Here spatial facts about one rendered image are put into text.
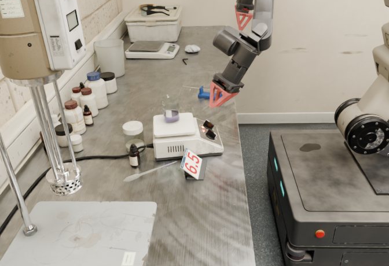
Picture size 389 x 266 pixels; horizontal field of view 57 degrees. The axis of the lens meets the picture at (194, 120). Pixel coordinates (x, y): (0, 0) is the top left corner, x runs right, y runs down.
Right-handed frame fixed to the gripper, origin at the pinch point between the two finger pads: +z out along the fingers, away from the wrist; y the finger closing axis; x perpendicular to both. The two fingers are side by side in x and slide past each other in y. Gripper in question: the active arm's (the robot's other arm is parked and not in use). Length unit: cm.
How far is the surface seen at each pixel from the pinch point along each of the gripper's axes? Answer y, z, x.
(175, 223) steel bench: 31.2, 17.6, 17.4
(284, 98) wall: -164, 20, -12
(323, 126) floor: -178, 24, 22
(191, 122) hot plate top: 6.5, 6.5, -1.1
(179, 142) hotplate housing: 12.5, 10.9, 1.2
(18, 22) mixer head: 62, -13, -11
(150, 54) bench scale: -54, 18, -61
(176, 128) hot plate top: 11.3, 8.8, -2.2
